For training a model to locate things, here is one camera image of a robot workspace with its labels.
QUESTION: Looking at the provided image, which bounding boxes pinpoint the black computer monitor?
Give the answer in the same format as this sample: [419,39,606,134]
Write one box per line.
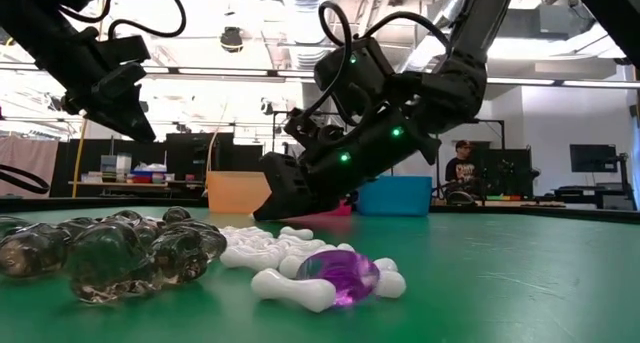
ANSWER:
[569,143,619,173]

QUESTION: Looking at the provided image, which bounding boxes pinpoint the pink curtain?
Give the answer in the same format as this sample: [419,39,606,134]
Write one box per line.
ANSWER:
[0,135,60,199]

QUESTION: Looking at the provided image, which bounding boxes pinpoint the blue plastic bin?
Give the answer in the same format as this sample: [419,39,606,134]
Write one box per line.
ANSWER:
[355,175,434,218]

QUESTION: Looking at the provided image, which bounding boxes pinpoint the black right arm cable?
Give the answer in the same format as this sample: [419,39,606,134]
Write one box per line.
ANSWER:
[318,1,451,119]

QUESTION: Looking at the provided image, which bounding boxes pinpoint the black desk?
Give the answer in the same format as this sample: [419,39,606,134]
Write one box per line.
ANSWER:
[534,152,635,212]

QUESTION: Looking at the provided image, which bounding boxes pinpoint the orange plastic bin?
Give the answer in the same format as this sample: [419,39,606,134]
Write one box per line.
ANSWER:
[206,171,274,215]

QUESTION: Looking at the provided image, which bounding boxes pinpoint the purple translucent bird skull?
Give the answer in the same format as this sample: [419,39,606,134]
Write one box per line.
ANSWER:
[296,249,381,308]

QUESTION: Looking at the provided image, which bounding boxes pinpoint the black ceiling dome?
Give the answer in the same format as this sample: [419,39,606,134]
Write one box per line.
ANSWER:
[219,26,245,54]

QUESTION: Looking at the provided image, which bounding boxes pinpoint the yellow extension cable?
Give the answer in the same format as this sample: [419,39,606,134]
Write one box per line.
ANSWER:
[71,117,89,199]

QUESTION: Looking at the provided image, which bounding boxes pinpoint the pink plastic bin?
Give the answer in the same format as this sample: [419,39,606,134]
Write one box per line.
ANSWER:
[319,200,354,218]

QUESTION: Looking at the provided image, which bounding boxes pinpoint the smooth silver air duct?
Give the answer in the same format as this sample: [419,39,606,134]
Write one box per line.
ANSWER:
[399,0,476,74]

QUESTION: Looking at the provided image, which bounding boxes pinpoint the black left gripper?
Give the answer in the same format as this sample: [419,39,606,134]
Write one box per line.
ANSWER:
[29,27,157,144]

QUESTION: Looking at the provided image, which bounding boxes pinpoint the ribbed silver air duct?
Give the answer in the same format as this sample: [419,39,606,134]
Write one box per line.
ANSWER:
[277,0,336,72]

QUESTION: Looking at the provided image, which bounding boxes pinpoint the white plastic bone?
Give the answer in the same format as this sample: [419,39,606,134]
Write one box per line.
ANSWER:
[250,267,337,314]
[279,226,315,241]
[372,257,400,274]
[374,270,407,299]
[277,255,307,279]
[219,226,274,239]
[219,245,284,273]

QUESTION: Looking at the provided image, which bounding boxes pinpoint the black frame stand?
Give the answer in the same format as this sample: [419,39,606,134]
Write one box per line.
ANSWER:
[469,116,506,184]

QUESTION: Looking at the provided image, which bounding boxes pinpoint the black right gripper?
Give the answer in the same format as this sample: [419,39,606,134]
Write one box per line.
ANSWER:
[252,105,444,222]

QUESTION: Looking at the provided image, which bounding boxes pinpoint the clear plastic storage box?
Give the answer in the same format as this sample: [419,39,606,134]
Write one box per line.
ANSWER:
[99,154,133,183]

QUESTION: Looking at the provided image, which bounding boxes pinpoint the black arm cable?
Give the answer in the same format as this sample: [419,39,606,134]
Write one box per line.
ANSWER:
[318,1,451,119]
[57,0,188,40]

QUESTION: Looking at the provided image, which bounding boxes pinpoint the person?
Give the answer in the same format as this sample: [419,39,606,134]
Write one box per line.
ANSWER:
[444,140,489,204]

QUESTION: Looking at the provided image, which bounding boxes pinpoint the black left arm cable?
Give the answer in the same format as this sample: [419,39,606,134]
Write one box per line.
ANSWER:
[57,0,188,40]

